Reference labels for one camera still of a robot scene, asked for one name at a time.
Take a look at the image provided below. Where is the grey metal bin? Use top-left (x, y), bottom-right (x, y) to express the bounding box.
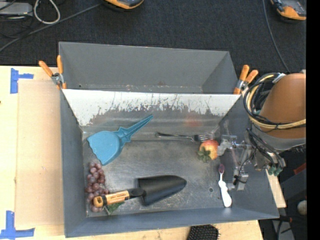
top-left (58, 41), bottom-right (281, 239)

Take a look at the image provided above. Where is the white toothbrush with purple bristles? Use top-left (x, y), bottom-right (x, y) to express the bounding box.
top-left (217, 163), bottom-right (233, 208)

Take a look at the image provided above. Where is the pale flat board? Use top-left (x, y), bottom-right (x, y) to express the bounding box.
top-left (14, 79), bottom-right (66, 231)

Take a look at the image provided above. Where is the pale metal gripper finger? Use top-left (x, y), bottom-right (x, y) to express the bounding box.
top-left (226, 173), bottom-right (250, 192)
top-left (216, 134), bottom-right (238, 157)

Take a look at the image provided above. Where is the purple toy grape bunch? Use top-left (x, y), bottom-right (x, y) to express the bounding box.
top-left (84, 161), bottom-right (125, 216)

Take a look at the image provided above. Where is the black trowel with orange handle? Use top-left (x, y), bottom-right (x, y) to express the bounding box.
top-left (92, 174), bottom-right (188, 208)

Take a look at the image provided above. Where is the blue plastic dustpan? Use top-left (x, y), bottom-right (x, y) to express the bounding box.
top-left (86, 114), bottom-right (154, 167)

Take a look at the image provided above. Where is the black hairbrush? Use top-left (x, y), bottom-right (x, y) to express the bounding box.
top-left (186, 224), bottom-right (221, 240)

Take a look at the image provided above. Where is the red toy fruit with leaves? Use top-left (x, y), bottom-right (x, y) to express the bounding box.
top-left (197, 138), bottom-right (221, 163)

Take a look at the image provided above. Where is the silver metal fork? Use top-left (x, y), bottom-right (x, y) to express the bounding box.
top-left (155, 131), bottom-right (214, 143)

